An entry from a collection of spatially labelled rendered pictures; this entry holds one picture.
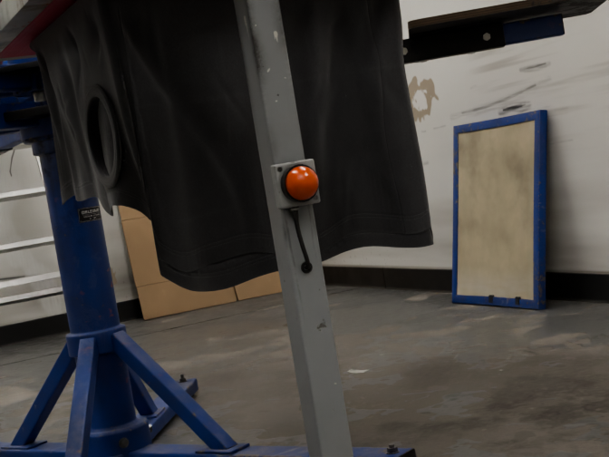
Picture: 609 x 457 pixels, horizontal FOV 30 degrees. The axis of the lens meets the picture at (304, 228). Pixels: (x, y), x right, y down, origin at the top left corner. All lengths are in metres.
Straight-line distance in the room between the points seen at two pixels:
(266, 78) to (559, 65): 3.11
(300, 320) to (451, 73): 3.71
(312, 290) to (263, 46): 0.28
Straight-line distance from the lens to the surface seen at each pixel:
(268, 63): 1.28
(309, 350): 1.29
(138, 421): 2.91
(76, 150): 1.85
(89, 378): 2.74
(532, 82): 4.47
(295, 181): 1.24
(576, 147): 4.30
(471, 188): 4.75
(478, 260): 4.70
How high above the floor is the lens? 0.67
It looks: 3 degrees down
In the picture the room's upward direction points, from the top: 9 degrees counter-clockwise
